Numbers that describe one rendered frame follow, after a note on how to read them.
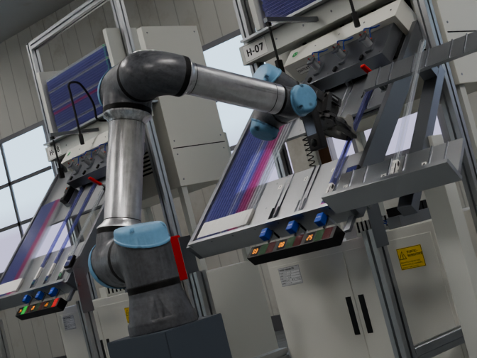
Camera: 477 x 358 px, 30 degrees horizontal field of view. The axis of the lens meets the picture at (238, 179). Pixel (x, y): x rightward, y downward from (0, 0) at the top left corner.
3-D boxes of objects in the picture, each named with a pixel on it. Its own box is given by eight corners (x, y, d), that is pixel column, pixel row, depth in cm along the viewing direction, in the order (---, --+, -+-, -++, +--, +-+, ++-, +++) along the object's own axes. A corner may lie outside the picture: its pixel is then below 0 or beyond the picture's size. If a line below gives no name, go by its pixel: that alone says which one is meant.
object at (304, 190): (353, 208, 233) (345, 201, 231) (199, 250, 281) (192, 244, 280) (373, 154, 243) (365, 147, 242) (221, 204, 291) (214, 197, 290)
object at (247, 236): (358, 218, 233) (340, 202, 230) (203, 258, 281) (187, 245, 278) (359, 214, 234) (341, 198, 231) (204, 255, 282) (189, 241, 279)
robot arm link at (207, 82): (140, 31, 197) (320, 78, 221) (120, 47, 206) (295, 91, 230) (137, 80, 194) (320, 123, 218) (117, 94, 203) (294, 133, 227)
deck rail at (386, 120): (363, 217, 231) (348, 202, 229) (358, 218, 233) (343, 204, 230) (429, 33, 270) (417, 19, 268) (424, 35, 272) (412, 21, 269)
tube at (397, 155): (394, 187, 203) (392, 185, 203) (389, 189, 204) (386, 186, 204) (426, 41, 234) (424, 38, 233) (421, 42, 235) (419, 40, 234)
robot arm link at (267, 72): (246, 91, 234) (253, 64, 238) (276, 111, 240) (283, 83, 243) (265, 85, 228) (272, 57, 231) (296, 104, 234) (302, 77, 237)
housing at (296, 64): (422, 47, 270) (394, 14, 264) (309, 94, 306) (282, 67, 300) (429, 29, 274) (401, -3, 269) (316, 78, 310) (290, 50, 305)
